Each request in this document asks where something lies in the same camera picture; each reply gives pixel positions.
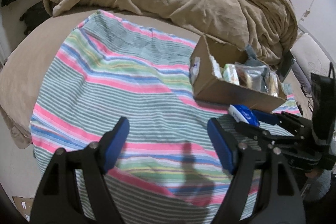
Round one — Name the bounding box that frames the clear bag of cotton swabs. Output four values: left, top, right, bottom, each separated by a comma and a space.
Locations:
265, 71, 278, 97

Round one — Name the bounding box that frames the grey dotted sock bundle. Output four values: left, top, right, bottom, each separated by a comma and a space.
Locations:
244, 44, 258, 60

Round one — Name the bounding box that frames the grey embroidered cushion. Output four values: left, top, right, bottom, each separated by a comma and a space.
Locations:
290, 33, 330, 84

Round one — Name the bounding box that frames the black phone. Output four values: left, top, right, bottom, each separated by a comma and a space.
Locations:
276, 51, 295, 83

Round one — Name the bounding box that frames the beige fleece blanket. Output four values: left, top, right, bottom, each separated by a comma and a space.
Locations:
43, 0, 298, 65

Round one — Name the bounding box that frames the grey knit sock bundle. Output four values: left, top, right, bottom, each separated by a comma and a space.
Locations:
244, 57, 266, 67

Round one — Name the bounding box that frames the beige bed mattress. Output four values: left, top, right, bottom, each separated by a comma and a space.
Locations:
0, 4, 206, 150

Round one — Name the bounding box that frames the clear bag with snacks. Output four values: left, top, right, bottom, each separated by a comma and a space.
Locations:
235, 62, 268, 92

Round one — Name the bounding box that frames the blue white small packet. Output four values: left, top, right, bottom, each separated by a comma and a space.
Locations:
228, 105, 260, 127

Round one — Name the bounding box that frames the brown cardboard box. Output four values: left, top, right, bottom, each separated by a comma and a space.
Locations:
190, 35, 286, 113

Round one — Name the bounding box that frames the striped colourful towel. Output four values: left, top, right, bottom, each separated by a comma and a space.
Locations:
28, 9, 302, 224

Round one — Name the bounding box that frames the white sock bundle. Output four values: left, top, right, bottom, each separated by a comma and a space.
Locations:
210, 55, 223, 79

